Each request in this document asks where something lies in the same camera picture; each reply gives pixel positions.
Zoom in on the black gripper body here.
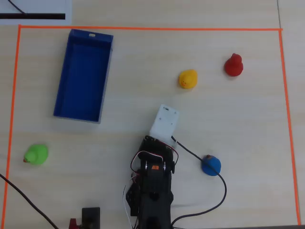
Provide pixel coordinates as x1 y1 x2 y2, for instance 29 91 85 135
142 135 179 158

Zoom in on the red rubber duck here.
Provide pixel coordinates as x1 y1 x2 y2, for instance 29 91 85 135
224 52 244 77

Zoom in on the blue rubber duck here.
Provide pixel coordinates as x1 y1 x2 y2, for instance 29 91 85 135
201 154 222 177

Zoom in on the yellow rubber duck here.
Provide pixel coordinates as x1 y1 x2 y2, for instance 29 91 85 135
178 69 198 90

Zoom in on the blue plastic box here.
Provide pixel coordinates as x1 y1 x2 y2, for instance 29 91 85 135
53 29 114 124

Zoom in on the green rubber duck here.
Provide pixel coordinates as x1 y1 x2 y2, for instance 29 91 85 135
23 144 50 166

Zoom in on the orange tape strip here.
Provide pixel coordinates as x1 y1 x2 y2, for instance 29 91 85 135
0 25 22 229
18 24 284 32
278 29 302 226

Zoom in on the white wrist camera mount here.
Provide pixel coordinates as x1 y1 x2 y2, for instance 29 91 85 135
149 104 181 146

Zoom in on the black camera cable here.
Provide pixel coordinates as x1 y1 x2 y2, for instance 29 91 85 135
170 135 227 227

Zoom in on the black camera stand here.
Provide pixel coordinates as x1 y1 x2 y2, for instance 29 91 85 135
81 207 101 229

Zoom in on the long black cable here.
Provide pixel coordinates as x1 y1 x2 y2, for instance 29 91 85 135
0 173 60 229

